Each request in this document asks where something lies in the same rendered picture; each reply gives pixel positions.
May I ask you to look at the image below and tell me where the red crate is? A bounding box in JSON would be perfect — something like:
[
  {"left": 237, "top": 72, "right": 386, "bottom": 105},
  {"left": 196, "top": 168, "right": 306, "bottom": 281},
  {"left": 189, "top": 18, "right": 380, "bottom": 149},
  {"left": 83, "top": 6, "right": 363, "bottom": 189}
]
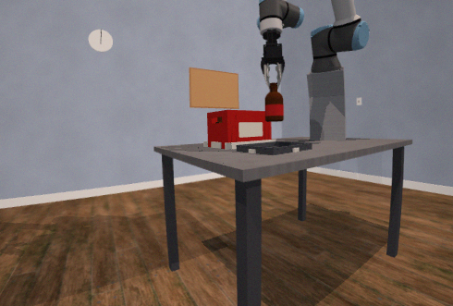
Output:
[{"left": 207, "top": 110, "right": 272, "bottom": 149}]

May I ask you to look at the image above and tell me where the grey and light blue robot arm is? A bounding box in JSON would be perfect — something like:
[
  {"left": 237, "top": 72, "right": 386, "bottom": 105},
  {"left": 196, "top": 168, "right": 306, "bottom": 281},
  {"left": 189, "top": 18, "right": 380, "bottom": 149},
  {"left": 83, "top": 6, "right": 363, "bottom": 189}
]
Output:
[{"left": 257, "top": 0, "right": 369, "bottom": 73}]

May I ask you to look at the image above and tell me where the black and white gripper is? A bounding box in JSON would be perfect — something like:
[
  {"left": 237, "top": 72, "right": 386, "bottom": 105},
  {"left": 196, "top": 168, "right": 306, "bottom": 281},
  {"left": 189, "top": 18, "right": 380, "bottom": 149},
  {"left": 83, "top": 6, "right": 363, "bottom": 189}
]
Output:
[{"left": 261, "top": 29, "right": 285, "bottom": 89}]

